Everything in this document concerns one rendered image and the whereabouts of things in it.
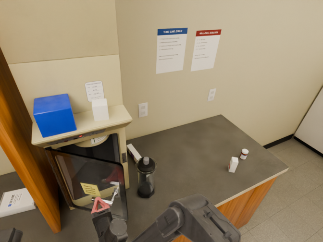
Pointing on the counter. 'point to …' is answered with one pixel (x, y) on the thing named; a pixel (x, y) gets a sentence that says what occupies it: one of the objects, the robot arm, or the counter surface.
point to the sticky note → (90, 189)
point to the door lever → (107, 199)
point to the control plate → (76, 137)
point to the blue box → (54, 115)
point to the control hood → (86, 125)
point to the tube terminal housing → (73, 88)
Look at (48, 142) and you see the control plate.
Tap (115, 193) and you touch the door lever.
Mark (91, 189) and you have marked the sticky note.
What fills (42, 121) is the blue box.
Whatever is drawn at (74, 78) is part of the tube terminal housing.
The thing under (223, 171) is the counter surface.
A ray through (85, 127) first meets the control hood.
